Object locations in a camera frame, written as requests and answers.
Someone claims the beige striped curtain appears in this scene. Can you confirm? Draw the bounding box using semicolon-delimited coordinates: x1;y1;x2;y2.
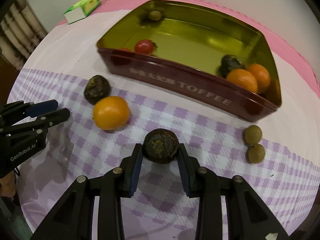
0;0;48;67

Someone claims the red cherry tomato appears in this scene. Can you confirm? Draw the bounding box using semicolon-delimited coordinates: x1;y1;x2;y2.
134;39;158;55

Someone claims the green tissue box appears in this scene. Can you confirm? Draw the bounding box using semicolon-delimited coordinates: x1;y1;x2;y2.
63;0;101;25

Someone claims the brown longan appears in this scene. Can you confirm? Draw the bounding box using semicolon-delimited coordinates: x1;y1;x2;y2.
148;10;162;22
244;125;263;145
247;144;266;164

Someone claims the dark wrinkled round fruit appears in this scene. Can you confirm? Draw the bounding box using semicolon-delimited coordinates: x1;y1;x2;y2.
142;128;179;164
219;54;247;78
84;75;110;105

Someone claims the pink and purple checked tablecloth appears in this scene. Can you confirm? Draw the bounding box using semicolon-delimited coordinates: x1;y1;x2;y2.
6;0;320;240

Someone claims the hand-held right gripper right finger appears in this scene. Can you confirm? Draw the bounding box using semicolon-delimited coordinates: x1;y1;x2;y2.
177;143;290;240

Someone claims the person's left hand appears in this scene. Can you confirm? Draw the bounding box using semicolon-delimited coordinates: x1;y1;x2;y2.
0;174;16;198

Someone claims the small orange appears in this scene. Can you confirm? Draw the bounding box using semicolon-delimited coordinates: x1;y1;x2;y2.
93;96;131;131
226;69;258;94
246;63;271;94

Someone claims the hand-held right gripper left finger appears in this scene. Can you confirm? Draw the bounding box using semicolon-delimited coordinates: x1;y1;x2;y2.
30;143;143;240

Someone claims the dark red tin box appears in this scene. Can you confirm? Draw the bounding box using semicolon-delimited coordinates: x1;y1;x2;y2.
96;0;282;123

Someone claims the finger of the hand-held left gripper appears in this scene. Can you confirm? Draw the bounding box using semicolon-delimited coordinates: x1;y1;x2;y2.
0;99;59;120
0;107;71;135

